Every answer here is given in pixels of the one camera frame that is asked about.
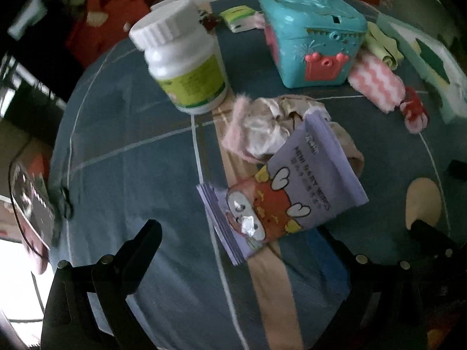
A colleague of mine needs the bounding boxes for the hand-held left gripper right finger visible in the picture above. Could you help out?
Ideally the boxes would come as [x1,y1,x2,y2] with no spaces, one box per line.
[318,225,428,350]

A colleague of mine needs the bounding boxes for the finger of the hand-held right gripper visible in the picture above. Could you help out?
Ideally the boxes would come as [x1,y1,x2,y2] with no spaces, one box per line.
[446,160,467,180]
[409,220,459,255]

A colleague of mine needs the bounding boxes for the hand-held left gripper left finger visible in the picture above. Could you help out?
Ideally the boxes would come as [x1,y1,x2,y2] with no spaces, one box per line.
[42,219,163,350]

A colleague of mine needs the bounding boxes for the small red sock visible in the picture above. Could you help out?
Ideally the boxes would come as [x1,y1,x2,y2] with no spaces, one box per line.
[399,87,430,134]

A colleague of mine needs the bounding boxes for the purple wipes packet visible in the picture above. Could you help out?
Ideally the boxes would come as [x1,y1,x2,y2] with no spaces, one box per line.
[196,113,370,266]

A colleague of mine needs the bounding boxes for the pink white fuzzy sock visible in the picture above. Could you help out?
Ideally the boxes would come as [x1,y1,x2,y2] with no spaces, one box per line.
[347,53,405,113]

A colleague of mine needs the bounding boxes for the pink beige baby garment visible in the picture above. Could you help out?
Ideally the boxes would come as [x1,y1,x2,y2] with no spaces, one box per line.
[221,95,365,176]

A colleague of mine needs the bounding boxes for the light green cloth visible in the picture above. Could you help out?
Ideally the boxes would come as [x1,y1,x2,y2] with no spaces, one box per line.
[365,22,404,70]

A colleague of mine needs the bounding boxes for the mint green storage box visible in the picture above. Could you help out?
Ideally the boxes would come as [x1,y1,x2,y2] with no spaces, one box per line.
[376,13,467,125]

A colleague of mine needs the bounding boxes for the green white small packet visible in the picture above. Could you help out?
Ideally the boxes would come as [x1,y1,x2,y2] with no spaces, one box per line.
[220,5,258,33]

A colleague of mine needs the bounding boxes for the blue plaid bed sheet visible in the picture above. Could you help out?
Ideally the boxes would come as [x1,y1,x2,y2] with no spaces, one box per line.
[49,0,456,350]

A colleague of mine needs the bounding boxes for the white pill bottle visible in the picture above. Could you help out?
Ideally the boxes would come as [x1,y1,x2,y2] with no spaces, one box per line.
[128,0,230,115]

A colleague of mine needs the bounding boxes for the teal plastic toy box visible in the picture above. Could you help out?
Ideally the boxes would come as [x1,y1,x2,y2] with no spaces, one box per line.
[259,0,368,89]

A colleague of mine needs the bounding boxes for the red tote bag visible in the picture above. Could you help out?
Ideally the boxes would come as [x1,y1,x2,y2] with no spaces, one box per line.
[66,0,172,68]

